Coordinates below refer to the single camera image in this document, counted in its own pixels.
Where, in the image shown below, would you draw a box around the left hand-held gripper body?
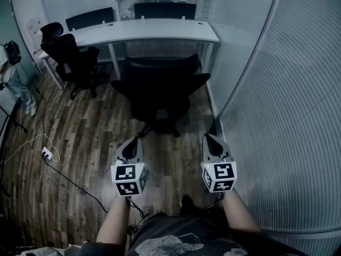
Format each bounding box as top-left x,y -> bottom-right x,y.
110,156 -> 149,197

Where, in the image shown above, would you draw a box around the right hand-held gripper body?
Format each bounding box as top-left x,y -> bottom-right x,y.
200,155 -> 238,194

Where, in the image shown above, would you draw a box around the black mesh office chair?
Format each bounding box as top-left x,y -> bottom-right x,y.
110,52 -> 212,139

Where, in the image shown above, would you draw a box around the person's right forearm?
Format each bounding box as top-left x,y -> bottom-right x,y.
220,189 -> 262,233

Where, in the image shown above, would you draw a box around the person's left forearm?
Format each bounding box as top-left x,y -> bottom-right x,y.
95,193 -> 131,245

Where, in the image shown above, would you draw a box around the black office chair with headrest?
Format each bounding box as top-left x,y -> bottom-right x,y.
39,22 -> 110,100

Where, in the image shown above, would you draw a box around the person's dark trousers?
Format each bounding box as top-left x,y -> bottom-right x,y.
178,203 -> 230,223

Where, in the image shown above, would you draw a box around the person's black shoe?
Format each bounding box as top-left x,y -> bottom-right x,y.
180,194 -> 197,213

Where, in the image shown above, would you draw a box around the person's dark printed shirt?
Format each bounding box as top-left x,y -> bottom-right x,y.
79,213 -> 310,256

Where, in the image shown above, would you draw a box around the side partition window blinds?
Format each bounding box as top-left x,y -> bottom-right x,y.
210,0 -> 341,256

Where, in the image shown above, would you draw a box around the white power strip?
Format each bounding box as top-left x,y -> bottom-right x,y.
41,146 -> 54,161

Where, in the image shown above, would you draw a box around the black tripod stand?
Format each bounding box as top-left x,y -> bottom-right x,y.
0,104 -> 28,133

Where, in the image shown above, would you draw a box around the white desk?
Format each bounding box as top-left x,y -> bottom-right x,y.
37,18 -> 221,90

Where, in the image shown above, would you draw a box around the black desk divider panel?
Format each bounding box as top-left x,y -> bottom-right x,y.
134,2 -> 197,20
65,6 -> 115,32

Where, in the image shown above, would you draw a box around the white water dispenser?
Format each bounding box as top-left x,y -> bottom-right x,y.
26,17 -> 50,53

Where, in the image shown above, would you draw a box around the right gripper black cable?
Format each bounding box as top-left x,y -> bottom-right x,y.
207,192 -> 225,210

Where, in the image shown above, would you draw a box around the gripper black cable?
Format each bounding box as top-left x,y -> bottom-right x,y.
207,192 -> 225,210
125,195 -> 153,224

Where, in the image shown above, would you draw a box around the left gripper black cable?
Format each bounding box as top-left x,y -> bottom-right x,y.
125,195 -> 153,224

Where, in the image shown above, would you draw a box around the black power strip cable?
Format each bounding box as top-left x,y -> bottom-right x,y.
44,158 -> 110,214

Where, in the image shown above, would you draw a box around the thin black floor cable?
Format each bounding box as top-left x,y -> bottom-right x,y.
20,62 -> 54,149

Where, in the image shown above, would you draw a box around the white cable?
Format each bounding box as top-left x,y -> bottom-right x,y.
0,133 -> 61,165

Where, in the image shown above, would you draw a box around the whiteboard with dark frame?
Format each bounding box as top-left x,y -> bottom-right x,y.
10,0 -> 50,73

